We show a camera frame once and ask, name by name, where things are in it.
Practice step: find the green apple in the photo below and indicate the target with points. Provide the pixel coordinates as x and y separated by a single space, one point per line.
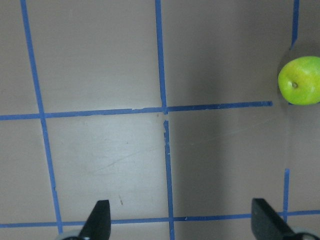
299 81

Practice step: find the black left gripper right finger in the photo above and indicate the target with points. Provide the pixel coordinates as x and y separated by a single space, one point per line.
266 224

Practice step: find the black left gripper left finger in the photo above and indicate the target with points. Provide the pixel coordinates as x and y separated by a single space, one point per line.
98 224

